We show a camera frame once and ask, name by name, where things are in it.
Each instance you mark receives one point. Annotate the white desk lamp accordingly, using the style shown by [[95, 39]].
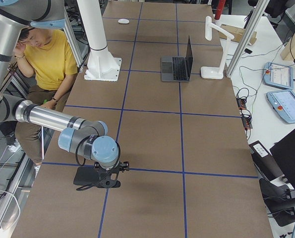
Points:
[[213, 70]]

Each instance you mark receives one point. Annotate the aluminium frame post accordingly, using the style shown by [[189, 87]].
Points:
[[252, 24]]

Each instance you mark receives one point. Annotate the blue teach pendant far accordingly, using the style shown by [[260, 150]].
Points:
[[278, 75]]

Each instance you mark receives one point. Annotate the grey laptop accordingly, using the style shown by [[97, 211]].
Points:
[[177, 69]]

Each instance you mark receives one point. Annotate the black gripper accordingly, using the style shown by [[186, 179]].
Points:
[[124, 166]]

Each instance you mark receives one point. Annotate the red cylinder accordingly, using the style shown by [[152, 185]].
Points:
[[219, 9]]

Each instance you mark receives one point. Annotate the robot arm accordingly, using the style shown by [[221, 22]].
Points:
[[90, 140]]

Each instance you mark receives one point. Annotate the small black square device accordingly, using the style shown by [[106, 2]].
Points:
[[248, 51]]

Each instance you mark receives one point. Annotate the black monitor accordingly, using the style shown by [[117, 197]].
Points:
[[283, 153]]

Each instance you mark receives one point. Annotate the brown paper table cover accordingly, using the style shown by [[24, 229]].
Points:
[[191, 172]]

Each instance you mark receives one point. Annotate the person in yellow shirt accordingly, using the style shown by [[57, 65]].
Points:
[[47, 55]]

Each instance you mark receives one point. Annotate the white computer mouse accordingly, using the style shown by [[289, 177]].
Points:
[[123, 21]]

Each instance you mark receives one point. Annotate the cardboard box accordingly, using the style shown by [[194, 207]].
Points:
[[238, 33]]

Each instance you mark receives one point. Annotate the black usb hub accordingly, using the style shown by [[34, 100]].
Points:
[[245, 114]]

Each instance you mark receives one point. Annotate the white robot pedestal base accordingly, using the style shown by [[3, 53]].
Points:
[[101, 65]]

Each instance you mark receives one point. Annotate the blue teach pendant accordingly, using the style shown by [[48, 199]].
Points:
[[278, 75], [283, 103]]

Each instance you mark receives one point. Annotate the blue teach pendant near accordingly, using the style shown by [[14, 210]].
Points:
[[283, 103]]

